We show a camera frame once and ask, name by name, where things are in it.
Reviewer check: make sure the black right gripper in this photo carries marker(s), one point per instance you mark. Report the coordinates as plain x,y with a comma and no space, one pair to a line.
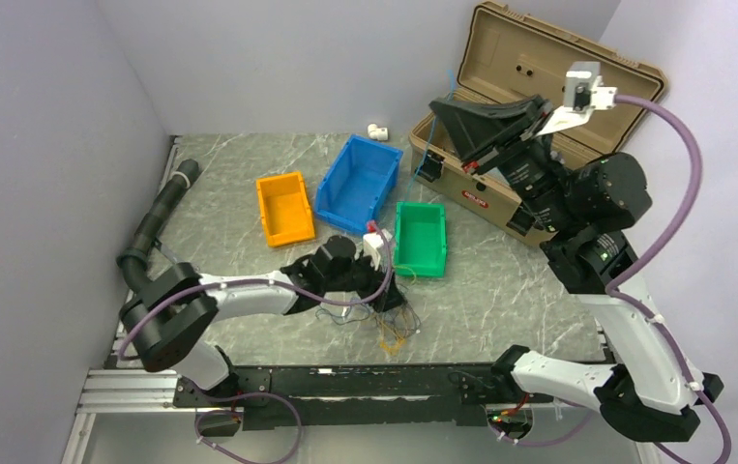
472,126

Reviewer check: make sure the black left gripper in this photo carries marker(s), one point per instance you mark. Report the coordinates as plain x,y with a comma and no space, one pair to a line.
376,278

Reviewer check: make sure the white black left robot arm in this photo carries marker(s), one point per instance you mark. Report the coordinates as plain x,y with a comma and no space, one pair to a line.
167,317

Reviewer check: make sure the white pipe elbow fitting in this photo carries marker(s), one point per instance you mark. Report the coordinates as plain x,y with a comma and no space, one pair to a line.
377,133

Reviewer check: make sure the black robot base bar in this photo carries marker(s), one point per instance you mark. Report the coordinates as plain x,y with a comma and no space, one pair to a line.
271,396

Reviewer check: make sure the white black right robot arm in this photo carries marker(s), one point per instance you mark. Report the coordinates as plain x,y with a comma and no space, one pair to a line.
651,394

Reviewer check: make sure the green plastic bin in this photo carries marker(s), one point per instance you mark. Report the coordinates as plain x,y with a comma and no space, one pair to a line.
421,236

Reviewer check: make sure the blue plastic bin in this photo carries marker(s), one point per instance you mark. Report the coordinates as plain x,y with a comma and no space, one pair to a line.
357,184

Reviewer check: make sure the tan tool box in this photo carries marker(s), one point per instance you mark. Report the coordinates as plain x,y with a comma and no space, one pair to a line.
510,57

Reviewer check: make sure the orange plastic bin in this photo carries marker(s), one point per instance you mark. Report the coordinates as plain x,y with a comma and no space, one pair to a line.
285,211

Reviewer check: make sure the silver wrench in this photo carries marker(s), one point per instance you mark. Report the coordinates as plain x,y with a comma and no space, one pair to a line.
165,251

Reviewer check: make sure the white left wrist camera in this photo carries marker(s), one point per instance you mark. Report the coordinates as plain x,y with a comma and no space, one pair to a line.
376,243

